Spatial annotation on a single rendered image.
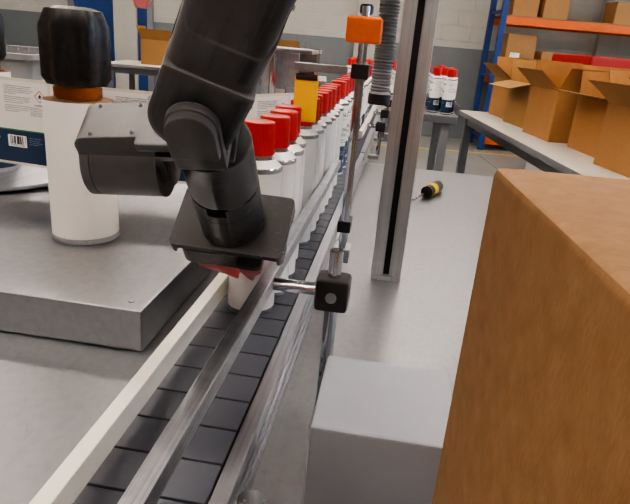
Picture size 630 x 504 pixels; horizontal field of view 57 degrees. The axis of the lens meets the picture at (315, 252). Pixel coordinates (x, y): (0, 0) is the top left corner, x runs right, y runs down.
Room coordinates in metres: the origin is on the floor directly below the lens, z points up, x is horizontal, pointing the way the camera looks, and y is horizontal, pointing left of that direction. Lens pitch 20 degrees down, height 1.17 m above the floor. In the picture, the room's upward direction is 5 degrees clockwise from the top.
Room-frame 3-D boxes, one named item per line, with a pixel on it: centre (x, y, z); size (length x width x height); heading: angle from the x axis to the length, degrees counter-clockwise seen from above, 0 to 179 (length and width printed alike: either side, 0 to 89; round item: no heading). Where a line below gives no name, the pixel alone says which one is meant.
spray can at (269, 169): (0.59, 0.07, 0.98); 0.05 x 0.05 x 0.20
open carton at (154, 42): (6.30, 1.76, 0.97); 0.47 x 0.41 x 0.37; 177
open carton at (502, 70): (3.96, -1.23, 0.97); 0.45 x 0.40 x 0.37; 93
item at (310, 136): (0.82, 0.03, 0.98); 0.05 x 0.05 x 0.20
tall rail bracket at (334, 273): (0.48, 0.00, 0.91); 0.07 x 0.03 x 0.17; 83
